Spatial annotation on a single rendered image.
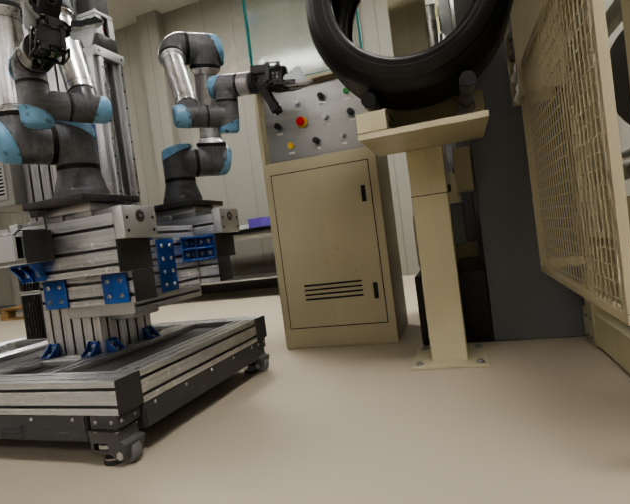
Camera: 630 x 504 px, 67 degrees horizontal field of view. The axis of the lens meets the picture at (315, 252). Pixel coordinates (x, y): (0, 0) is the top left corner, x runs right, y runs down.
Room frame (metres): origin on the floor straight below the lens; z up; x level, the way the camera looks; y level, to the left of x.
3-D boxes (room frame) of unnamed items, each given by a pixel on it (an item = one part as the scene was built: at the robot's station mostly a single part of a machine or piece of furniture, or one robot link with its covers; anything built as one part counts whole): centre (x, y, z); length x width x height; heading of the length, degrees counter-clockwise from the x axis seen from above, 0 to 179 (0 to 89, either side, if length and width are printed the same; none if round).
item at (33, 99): (1.21, 0.64, 0.94); 0.11 x 0.08 x 0.11; 134
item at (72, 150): (1.40, 0.67, 0.88); 0.13 x 0.12 x 0.14; 134
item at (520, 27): (1.62, -0.83, 1.05); 0.20 x 0.15 x 0.30; 163
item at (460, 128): (1.53, -0.40, 0.80); 0.37 x 0.36 x 0.02; 73
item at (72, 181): (1.40, 0.66, 0.77); 0.15 x 0.15 x 0.10
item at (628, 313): (1.21, -0.65, 0.65); 0.90 x 0.02 x 0.70; 163
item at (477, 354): (1.78, -0.46, 0.01); 0.27 x 0.27 x 0.02; 73
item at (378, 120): (1.57, -0.27, 0.84); 0.36 x 0.09 x 0.06; 163
